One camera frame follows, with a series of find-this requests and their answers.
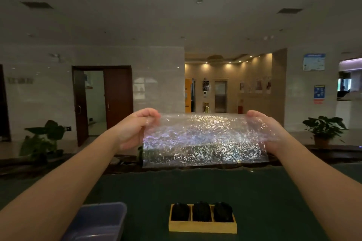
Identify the person's right hand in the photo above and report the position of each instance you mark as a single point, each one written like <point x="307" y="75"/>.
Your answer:
<point x="268" y="133"/>

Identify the bright glass window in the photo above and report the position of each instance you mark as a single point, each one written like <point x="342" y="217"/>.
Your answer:
<point x="352" y="79"/>

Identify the person's right forearm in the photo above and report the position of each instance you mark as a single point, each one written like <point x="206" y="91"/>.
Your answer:
<point x="319" y="190"/>

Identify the dark stone planter bed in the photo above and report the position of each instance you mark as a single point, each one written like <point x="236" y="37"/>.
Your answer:
<point x="333" y="154"/>

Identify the potted green grass plant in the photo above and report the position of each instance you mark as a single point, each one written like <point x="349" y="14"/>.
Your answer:
<point x="140" y="153"/>

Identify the framed wall poster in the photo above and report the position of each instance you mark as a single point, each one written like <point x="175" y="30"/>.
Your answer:
<point x="250" y="88"/>
<point x="268" y="85"/>
<point x="242" y="87"/>
<point x="258" y="86"/>

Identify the black lids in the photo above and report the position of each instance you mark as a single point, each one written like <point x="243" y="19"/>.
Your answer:
<point x="202" y="211"/>
<point x="223" y="212"/>
<point x="180" y="212"/>

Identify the small wall sign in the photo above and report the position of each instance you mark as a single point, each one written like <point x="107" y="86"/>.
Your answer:
<point x="56" y="56"/>

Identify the clear plastic bag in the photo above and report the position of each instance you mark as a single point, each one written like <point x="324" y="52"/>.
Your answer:
<point x="203" y="142"/>

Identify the brown wooden door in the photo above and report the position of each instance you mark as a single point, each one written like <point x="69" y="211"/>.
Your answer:
<point x="118" y="96"/>

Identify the large-leaf dark green plant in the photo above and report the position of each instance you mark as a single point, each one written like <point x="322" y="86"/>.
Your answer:
<point x="42" y="139"/>

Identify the white reception counter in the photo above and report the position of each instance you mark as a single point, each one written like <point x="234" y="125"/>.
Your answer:
<point x="349" y="113"/>

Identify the grey elevator door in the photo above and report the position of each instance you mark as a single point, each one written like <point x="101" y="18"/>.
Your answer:
<point x="220" y="96"/>

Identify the blue wall poster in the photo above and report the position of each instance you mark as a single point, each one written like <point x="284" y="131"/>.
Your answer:
<point x="314" y="62"/>

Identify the person's left hand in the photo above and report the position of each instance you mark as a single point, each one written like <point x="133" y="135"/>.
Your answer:
<point x="133" y="130"/>

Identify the person's left forearm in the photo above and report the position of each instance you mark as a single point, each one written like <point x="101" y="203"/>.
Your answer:
<point x="56" y="190"/>

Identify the dark green table cover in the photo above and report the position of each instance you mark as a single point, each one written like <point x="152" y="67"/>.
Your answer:
<point x="254" y="192"/>

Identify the blue and red notice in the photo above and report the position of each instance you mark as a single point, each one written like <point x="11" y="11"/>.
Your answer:
<point x="319" y="92"/>

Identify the dark ceiling vent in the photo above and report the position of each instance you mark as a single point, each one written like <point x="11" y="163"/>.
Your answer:
<point x="36" y="5"/>
<point x="290" y="11"/>

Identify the dark brown door frame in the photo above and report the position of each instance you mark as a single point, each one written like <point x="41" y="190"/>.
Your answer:
<point x="80" y="108"/>

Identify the grey-purple plastic bin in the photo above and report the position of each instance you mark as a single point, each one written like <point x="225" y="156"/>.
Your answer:
<point x="96" y="221"/>

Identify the yellow upright panel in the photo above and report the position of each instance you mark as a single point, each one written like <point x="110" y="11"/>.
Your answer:
<point x="188" y="95"/>

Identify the wooden three-compartment tray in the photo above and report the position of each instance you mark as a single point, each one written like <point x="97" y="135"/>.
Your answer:
<point x="202" y="226"/>

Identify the dark directory wall sign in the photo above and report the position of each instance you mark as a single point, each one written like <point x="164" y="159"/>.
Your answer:
<point x="206" y="85"/>

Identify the black wall socket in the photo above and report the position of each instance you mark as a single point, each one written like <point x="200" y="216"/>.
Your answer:
<point x="68" y="128"/>

